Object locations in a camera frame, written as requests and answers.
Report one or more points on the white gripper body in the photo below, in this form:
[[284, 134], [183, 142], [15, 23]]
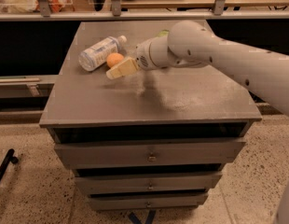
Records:
[[144, 55]]

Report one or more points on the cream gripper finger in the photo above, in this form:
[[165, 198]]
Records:
[[127, 66]]

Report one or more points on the orange fruit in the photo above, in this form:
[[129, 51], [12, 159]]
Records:
[[113, 59]]

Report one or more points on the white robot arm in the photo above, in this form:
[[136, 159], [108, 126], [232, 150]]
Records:
[[263, 72]]

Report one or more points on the clear blue plastic bottle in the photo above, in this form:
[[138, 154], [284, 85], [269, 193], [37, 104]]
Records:
[[96, 55]]

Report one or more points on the green chip bag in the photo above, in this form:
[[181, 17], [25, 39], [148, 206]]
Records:
[[163, 33]]

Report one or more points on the grey drawer cabinet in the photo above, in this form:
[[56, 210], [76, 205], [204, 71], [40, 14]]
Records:
[[173, 104]]

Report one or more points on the top grey drawer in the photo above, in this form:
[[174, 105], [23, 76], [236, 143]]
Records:
[[148, 153]]

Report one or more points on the grey drawer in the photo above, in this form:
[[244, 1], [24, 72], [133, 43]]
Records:
[[148, 153], [147, 183], [148, 201]]

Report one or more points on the middle grey drawer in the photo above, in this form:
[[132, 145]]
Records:
[[147, 183]]

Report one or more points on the bottom grey drawer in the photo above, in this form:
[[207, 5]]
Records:
[[148, 201]]

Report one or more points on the black bar on floor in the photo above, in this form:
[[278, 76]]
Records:
[[9, 158]]

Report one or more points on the metal shelf rail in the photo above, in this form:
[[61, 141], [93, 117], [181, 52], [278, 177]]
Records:
[[148, 10]]

